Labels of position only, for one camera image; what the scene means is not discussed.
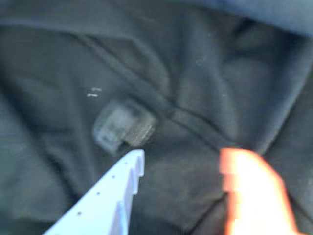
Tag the blue-grey gripper finger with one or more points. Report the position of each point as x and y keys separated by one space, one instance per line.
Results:
x=102 y=205

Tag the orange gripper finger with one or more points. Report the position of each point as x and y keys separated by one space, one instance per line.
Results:
x=254 y=195

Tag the black fabric bag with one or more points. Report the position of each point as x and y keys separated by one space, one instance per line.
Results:
x=195 y=73

